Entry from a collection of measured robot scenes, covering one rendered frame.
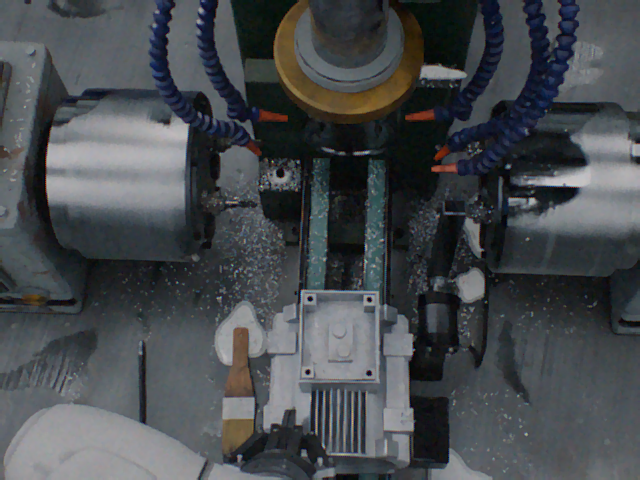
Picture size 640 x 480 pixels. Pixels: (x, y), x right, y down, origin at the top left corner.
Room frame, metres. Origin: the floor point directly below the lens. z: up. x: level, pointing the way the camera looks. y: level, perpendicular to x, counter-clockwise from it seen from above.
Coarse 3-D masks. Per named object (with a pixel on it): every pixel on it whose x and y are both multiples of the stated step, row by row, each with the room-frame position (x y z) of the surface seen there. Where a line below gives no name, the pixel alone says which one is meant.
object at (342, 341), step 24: (312, 312) 0.39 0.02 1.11; (336, 312) 0.39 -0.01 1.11; (360, 312) 0.39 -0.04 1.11; (312, 336) 0.36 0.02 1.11; (336, 336) 0.35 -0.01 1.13; (360, 336) 0.35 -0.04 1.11; (312, 360) 0.33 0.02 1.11; (336, 360) 0.32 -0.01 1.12; (360, 360) 0.32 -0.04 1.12; (312, 384) 0.29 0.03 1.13; (336, 384) 0.29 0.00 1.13; (360, 384) 0.29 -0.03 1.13
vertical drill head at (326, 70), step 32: (320, 0) 0.62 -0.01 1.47; (352, 0) 0.61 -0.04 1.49; (384, 0) 0.62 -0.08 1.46; (288, 32) 0.67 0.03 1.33; (320, 32) 0.62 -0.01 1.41; (352, 32) 0.61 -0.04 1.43; (384, 32) 0.63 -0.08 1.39; (416, 32) 0.66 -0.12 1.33; (288, 64) 0.63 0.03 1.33; (320, 64) 0.61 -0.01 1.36; (352, 64) 0.61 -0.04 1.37; (384, 64) 0.61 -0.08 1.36; (416, 64) 0.62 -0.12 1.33; (288, 96) 0.60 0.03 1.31; (320, 96) 0.58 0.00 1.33; (352, 96) 0.58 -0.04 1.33; (384, 96) 0.58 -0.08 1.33
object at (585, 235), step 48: (480, 144) 0.64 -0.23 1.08; (528, 144) 0.59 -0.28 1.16; (576, 144) 0.59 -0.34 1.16; (624, 144) 0.58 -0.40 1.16; (528, 192) 0.53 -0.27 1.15; (576, 192) 0.52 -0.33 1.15; (624, 192) 0.52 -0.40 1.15; (480, 240) 0.53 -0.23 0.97; (528, 240) 0.48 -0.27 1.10; (576, 240) 0.47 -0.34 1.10; (624, 240) 0.47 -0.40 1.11
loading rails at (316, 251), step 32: (320, 160) 0.71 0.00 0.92; (384, 160) 0.70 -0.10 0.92; (384, 192) 0.65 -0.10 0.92; (288, 224) 0.64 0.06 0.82; (320, 224) 0.60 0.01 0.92; (352, 224) 0.62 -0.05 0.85; (384, 224) 0.59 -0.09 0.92; (320, 256) 0.54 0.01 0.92; (384, 256) 0.54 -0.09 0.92; (320, 288) 0.49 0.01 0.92; (384, 288) 0.49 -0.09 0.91
